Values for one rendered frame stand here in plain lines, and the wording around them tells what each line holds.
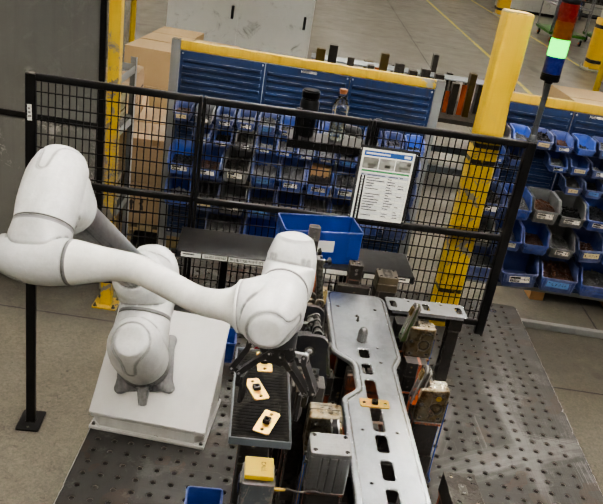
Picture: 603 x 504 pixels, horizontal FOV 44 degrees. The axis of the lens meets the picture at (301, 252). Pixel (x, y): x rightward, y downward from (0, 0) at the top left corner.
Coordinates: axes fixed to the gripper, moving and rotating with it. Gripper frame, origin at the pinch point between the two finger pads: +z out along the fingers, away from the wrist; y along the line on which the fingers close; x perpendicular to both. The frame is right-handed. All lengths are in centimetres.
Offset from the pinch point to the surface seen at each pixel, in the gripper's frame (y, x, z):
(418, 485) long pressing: 35.7, 16.1, 21.2
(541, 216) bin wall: 60, 275, 31
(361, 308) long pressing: 1, 96, 21
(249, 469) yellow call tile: 2.3, -16.1, 5.1
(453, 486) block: 44, 16, 18
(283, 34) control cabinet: -236, 682, 26
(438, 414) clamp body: 36, 54, 25
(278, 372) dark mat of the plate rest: -4.6, 20.5, 5.1
